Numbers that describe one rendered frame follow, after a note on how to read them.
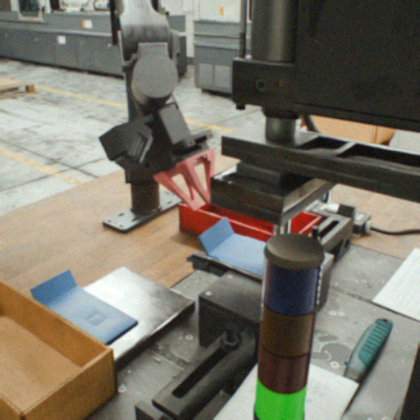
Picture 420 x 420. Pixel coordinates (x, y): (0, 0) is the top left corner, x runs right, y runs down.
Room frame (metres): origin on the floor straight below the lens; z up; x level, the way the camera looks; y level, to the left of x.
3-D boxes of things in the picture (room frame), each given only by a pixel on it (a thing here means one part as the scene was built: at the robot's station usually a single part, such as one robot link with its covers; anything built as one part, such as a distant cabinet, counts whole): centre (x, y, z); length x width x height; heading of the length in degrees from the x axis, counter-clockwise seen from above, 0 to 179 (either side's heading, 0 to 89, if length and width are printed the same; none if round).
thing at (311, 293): (0.26, -0.06, 1.17); 0.04 x 0.04 x 0.03
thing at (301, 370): (0.26, -0.06, 1.10); 0.04 x 0.04 x 0.03
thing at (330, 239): (0.69, -0.20, 0.95); 0.15 x 0.03 x 0.10; 143
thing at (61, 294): (0.54, 0.18, 0.93); 0.15 x 0.07 x 0.03; 52
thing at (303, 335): (0.26, -0.06, 1.14); 0.04 x 0.04 x 0.03
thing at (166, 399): (0.39, 0.00, 0.95); 0.15 x 0.03 x 0.10; 143
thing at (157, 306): (0.56, 0.13, 0.91); 0.17 x 0.16 x 0.02; 143
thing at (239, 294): (0.55, -0.09, 0.98); 0.20 x 0.10 x 0.01; 143
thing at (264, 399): (0.26, -0.06, 1.07); 0.04 x 0.04 x 0.03
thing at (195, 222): (0.81, -0.08, 0.93); 0.25 x 0.12 x 0.06; 53
